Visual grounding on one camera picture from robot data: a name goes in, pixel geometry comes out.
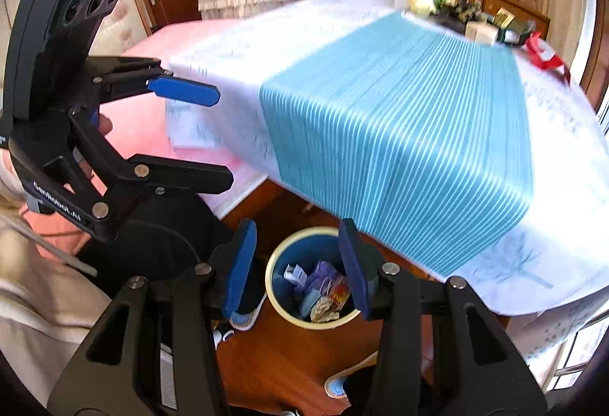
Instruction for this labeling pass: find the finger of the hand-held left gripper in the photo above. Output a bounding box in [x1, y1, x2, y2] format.
[69, 108, 235, 207]
[88, 57, 221, 108]

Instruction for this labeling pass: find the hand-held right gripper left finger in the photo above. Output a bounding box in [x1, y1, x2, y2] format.
[48, 218, 258, 416]

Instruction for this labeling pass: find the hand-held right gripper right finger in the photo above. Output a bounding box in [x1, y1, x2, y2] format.
[339, 218, 548, 416]

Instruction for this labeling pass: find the orange snack packet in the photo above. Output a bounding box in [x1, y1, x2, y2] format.
[328, 276, 352, 308]

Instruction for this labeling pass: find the purple plastic bag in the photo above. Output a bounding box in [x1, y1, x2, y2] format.
[304, 260, 344, 299]

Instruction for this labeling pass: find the blue bin with cream rim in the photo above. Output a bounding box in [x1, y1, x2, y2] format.
[265, 227, 362, 331]

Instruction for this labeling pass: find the white paper bag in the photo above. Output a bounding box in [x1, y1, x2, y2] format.
[310, 296, 340, 322]

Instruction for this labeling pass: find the white and blue carton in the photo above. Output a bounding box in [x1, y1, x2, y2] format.
[284, 263, 311, 294]

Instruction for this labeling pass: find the blue face mask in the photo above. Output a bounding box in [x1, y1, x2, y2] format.
[299, 290, 320, 318]

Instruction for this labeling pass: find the dark foil wrapper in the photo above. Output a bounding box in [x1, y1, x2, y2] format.
[435, 7, 479, 32]

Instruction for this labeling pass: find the green wrapper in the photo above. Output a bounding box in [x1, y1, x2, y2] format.
[437, 0, 482, 13]

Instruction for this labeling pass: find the red bag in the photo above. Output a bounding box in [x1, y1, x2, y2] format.
[524, 32, 572, 86]

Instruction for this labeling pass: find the dark green box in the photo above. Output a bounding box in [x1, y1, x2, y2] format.
[492, 8, 534, 46]

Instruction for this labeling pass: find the person's left forearm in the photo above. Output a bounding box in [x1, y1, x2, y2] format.
[0, 145, 34, 212]

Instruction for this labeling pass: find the person's left hand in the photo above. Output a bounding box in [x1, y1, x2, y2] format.
[72, 114, 115, 181]

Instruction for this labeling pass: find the person's left shoe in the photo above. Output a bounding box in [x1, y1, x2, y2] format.
[228, 292, 267, 332]

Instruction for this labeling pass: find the person's right leg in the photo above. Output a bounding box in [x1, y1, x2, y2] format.
[347, 363, 381, 416]

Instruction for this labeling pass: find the tree print striped tablecloth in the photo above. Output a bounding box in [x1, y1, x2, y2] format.
[162, 0, 609, 364]

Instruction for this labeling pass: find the person's beige jacket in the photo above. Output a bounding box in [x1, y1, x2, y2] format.
[0, 202, 112, 402]

